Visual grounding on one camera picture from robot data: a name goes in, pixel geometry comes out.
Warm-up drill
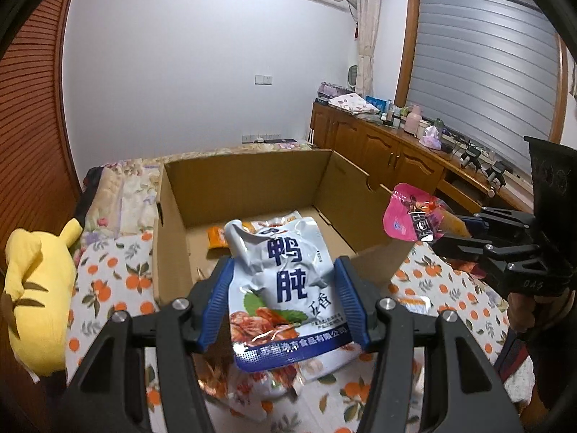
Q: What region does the wall power strip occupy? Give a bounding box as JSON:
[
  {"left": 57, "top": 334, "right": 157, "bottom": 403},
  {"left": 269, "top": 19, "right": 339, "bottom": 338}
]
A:
[{"left": 242, "top": 134, "right": 283, "bottom": 144}]

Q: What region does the pink bottle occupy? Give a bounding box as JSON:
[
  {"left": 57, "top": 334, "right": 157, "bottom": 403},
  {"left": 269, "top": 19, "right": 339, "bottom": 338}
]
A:
[{"left": 404, "top": 106, "right": 423, "bottom": 136}]

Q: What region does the pink sausage snack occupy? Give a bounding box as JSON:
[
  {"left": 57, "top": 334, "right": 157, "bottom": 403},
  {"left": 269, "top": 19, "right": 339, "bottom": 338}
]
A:
[{"left": 382, "top": 183, "right": 471, "bottom": 242}]

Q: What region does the blue white duck gizzard pouch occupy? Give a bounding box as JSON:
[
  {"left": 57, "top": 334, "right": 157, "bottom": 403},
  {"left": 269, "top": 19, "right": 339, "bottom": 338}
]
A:
[{"left": 225, "top": 217, "right": 353, "bottom": 372}]

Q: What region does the wooden louvered wardrobe door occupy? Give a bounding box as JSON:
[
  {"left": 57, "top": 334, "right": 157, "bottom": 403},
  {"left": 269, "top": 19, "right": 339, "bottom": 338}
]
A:
[{"left": 0, "top": 0, "right": 84, "bottom": 281}]

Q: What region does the brown cardboard box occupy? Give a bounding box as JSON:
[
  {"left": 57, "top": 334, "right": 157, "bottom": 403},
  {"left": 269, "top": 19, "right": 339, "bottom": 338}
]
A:
[{"left": 153, "top": 150, "right": 413, "bottom": 306}]

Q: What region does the pink plastic bag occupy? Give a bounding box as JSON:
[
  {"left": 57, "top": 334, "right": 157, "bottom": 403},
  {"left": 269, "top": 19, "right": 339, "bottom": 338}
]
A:
[{"left": 419, "top": 125, "right": 442, "bottom": 150}]

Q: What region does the white wall switch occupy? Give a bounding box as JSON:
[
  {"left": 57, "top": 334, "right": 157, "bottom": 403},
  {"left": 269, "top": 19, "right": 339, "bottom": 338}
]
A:
[{"left": 254, "top": 74, "right": 273, "bottom": 86}]

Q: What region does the wooden sideboard cabinet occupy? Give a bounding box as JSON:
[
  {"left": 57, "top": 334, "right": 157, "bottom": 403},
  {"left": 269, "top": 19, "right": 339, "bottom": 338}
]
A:
[{"left": 310, "top": 101, "right": 532, "bottom": 214}]

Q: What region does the beige curtain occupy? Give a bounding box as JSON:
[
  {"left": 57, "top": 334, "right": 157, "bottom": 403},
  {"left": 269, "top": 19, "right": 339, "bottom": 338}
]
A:
[{"left": 356, "top": 0, "right": 382, "bottom": 96}]

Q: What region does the folded floral cloth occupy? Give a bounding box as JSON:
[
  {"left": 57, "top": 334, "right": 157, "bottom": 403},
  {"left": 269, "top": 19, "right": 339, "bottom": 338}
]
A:
[{"left": 329, "top": 93, "right": 380, "bottom": 115}]

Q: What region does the white chicken feet snack pack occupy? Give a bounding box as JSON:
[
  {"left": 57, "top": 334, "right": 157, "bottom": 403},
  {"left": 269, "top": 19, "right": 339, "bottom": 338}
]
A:
[{"left": 193, "top": 343, "right": 361, "bottom": 421}]

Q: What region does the person's right hand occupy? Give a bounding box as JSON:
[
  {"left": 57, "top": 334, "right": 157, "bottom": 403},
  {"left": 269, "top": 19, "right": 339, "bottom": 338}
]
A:
[{"left": 507, "top": 292, "right": 550, "bottom": 333}]

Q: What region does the grey window blind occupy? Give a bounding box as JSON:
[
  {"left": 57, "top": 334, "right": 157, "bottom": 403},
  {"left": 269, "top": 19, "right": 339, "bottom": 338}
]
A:
[{"left": 407, "top": 0, "right": 559, "bottom": 172}]

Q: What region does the yellow plush toy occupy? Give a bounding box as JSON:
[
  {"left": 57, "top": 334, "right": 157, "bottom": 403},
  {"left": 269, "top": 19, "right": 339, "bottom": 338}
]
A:
[{"left": 1, "top": 218, "right": 83, "bottom": 377}]

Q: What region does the orange print tablecloth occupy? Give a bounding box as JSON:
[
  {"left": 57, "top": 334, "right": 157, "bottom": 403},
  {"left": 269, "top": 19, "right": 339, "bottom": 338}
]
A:
[{"left": 56, "top": 241, "right": 521, "bottom": 432}]

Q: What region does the white orange chicken claw pack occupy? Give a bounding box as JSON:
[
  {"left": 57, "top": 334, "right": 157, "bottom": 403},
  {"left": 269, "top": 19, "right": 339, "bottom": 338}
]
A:
[{"left": 206, "top": 211, "right": 302, "bottom": 250}]

